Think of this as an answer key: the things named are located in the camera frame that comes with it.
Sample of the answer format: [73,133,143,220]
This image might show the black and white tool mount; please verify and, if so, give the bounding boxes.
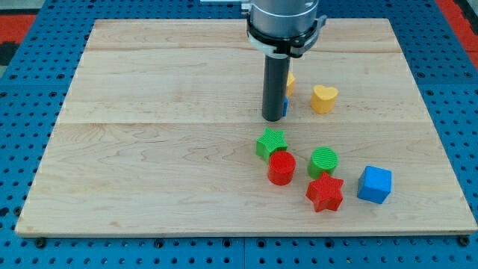
[246,15,327,59]

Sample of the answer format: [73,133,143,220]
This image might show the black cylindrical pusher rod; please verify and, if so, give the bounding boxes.
[262,55,290,122]

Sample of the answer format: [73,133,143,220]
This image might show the blue cube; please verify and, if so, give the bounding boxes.
[357,166,392,204]

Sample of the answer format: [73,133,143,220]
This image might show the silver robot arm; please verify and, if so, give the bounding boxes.
[241,0,326,122]

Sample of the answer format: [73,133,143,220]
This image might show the green star block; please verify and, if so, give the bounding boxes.
[255,127,288,162]

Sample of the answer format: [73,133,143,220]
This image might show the red star block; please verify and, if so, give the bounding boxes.
[305,172,344,212]

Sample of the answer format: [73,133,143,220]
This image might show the yellow block behind rod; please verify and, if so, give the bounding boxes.
[286,72,296,98]

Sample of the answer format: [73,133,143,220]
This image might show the blue block behind rod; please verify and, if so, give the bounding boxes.
[282,97,289,117]

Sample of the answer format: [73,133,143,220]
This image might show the yellow heart block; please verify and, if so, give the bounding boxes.
[310,84,339,114]

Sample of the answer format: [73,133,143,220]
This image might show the red cylinder block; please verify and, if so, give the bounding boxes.
[267,151,297,186]

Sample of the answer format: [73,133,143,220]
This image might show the green cylinder block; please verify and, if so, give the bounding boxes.
[308,146,339,179]

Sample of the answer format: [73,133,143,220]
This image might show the wooden board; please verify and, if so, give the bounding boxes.
[15,19,477,238]

